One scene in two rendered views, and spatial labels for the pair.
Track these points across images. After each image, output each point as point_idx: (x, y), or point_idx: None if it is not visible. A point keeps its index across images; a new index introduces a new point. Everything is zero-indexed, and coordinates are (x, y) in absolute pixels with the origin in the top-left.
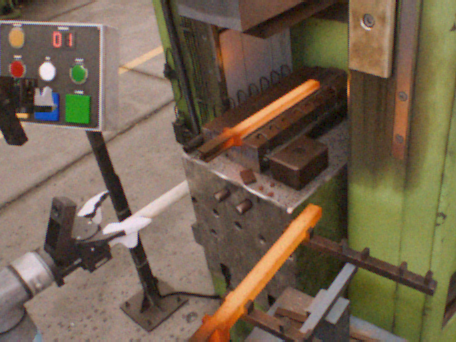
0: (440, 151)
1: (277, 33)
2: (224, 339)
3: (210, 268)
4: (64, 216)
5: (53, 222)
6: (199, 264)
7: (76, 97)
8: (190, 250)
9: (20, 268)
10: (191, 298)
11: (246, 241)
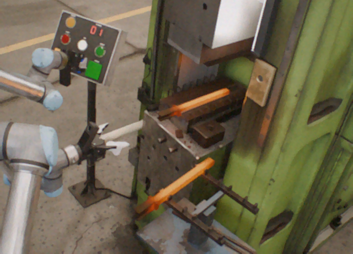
0: (279, 148)
1: None
2: (156, 208)
3: (138, 178)
4: (92, 132)
5: (86, 133)
6: (122, 175)
7: (95, 64)
8: (118, 165)
9: (67, 151)
10: (113, 194)
11: (167, 168)
